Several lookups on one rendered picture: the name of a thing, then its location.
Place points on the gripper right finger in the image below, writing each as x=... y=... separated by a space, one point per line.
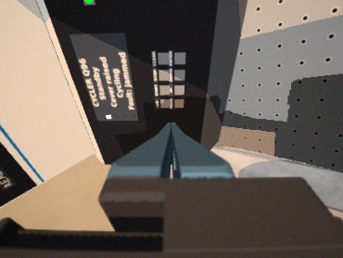
x=192 y=160

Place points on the grey perforated base plate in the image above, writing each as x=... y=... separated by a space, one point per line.
x=285 y=101

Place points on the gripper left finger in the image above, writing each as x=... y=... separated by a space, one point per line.
x=152 y=158

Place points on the beige benchtop instrument with black keypad panel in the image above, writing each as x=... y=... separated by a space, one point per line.
x=83 y=77

